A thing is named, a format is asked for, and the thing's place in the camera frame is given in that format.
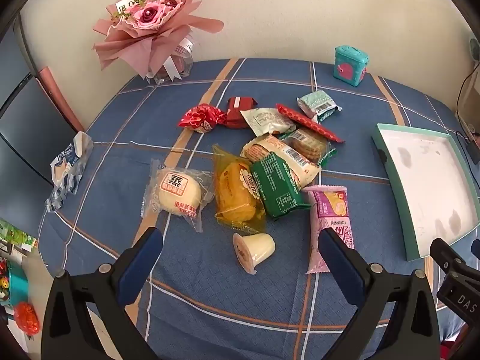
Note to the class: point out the pudding jelly cup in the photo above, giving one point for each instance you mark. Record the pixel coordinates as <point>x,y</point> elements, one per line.
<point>255,251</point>

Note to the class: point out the dark grey cabinet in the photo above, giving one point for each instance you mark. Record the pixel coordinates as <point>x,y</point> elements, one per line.
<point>26,120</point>

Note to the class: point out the beige green snack packet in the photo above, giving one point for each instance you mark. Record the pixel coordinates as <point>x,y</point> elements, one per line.
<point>266,120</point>

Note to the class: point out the blue plaid tablecloth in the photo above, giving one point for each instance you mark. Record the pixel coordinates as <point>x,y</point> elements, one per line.
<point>262,307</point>

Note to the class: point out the crumpled blue white packet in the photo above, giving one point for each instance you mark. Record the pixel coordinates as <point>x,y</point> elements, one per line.
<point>67,165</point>

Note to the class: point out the dark green snack packet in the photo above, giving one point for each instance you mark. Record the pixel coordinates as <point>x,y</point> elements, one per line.
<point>277,183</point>

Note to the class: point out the green picture book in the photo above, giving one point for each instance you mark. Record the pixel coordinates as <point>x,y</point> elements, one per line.
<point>15,232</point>

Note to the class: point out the red flower print snack packet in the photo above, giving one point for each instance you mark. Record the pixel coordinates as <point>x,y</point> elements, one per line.
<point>198,118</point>

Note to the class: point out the long red patterned snack packet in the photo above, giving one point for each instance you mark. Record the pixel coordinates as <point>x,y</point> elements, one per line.
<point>311,123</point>

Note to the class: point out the mint green box tray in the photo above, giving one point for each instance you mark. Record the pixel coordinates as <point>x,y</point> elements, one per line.
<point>423,172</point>

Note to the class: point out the orange beige bread packet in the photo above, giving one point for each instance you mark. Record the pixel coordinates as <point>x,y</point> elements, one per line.
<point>277,153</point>

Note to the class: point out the orange toy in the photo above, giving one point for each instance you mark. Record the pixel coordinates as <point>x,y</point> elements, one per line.
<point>28,318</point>

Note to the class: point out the teal plastic toy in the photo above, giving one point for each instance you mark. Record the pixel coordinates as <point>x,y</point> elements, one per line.
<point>17,281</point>

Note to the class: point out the yellow bread packet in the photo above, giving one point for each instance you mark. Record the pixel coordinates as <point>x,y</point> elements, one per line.
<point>234,191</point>

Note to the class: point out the mint green snack packet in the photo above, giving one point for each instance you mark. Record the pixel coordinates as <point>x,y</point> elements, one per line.
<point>317,103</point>

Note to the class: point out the clear biscuit packet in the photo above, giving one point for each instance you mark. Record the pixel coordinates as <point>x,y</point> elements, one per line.
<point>307,146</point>

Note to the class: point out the pink flower bouquet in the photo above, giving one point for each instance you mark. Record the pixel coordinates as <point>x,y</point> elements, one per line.
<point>150,15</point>

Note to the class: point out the black power adapter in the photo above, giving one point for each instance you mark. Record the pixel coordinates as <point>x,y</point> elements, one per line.
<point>474,153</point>

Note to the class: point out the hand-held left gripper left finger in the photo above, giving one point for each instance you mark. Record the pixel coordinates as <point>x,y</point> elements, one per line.
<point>142,257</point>

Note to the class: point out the pink framed box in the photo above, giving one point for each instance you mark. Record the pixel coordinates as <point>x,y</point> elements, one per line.
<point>182,63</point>

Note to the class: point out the dark red snack packet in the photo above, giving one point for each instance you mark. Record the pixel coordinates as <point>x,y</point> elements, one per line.
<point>240,110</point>

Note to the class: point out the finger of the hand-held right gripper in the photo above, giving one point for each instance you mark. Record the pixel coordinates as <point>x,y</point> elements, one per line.
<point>446,255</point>
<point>476,247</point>

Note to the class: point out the teal toy house box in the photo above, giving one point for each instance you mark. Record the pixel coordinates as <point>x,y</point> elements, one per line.
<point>350,65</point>

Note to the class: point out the pink purple cake packet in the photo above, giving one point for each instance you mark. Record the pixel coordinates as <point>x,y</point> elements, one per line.
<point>333,213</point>

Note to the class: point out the clear steamed cake packet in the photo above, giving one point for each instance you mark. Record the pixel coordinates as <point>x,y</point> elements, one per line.
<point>176,191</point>

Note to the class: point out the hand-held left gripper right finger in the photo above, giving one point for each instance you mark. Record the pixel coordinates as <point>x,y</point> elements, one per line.
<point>339,258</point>

